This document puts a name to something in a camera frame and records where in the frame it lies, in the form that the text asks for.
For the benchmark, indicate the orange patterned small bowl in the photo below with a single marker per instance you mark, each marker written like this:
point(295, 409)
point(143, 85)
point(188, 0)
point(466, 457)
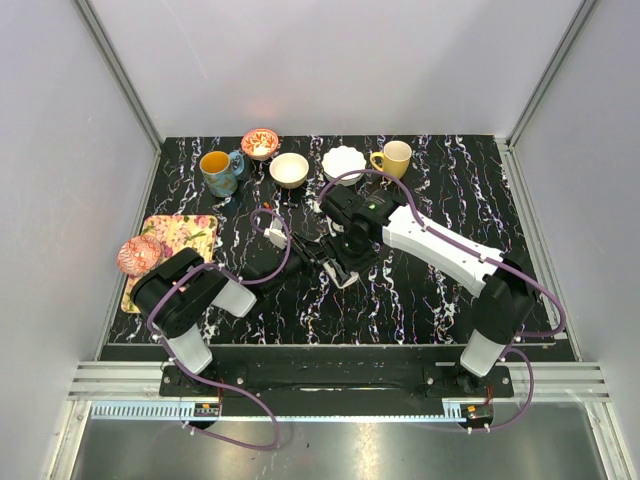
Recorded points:
point(260, 143)

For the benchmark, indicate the blue floral mug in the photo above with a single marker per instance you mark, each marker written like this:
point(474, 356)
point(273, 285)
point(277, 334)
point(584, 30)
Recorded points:
point(221, 171)

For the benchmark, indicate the white red remote control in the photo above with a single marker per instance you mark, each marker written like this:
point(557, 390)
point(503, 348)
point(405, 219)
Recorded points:
point(340, 277)

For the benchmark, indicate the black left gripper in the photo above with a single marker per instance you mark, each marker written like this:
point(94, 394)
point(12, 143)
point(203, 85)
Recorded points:
point(309, 249)

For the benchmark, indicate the aluminium frame post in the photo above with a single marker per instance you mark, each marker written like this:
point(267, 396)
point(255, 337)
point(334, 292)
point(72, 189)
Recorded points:
point(109, 54)

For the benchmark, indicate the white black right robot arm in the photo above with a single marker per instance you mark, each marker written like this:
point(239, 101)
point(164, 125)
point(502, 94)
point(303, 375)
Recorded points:
point(503, 286)

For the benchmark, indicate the red patterned bowl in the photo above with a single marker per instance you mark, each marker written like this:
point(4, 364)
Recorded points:
point(139, 255)

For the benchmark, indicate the cream round bowl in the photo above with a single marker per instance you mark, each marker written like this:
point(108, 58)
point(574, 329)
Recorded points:
point(289, 170)

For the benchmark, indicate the floral wooden tray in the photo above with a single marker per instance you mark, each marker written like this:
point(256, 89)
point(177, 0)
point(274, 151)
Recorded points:
point(175, 232)

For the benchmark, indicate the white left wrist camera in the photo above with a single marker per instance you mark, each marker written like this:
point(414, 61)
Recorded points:
point(277, 234)

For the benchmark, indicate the white scalloped bowl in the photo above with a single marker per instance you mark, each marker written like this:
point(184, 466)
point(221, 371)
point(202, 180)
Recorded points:
point(340, 160)

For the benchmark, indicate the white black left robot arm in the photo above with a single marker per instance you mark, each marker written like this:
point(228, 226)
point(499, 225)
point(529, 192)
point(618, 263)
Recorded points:
point(175, 295)

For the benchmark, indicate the yellow mug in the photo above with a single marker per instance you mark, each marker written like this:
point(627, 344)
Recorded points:
point(394, 158)

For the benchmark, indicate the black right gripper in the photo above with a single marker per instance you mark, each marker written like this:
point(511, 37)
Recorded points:
point(357, 264)

